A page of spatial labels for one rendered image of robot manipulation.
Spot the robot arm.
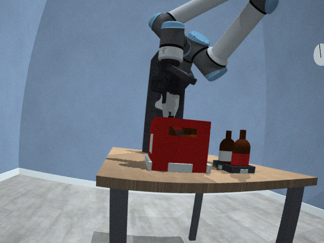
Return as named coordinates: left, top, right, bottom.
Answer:
left=148, top=0, right=279, bottom=85

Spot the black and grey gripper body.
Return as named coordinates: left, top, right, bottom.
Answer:
left=150, top=59, right=181, bottom=94

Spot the red crate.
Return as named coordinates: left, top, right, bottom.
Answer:
left=149, top=116, right=211, bottom=173

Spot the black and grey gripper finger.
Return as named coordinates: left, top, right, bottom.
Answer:
left=155, top=82, right=171, bottom=117
left=169, top=88, right=182, bottom=118

